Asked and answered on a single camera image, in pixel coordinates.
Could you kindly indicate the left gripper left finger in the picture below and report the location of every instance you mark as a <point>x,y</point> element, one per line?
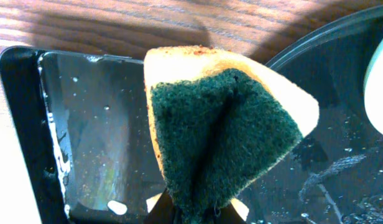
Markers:
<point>161,210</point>

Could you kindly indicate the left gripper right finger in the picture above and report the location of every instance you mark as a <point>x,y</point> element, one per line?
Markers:
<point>228,215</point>

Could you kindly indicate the yellow green sponge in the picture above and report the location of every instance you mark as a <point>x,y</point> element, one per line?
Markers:
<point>218,121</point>

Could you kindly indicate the mint green plate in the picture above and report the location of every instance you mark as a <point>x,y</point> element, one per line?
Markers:
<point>373,89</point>

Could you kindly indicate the round black tray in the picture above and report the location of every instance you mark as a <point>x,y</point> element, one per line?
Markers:
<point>335,175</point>

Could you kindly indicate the black rectangular water tray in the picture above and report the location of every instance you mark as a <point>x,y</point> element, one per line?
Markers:
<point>82,125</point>

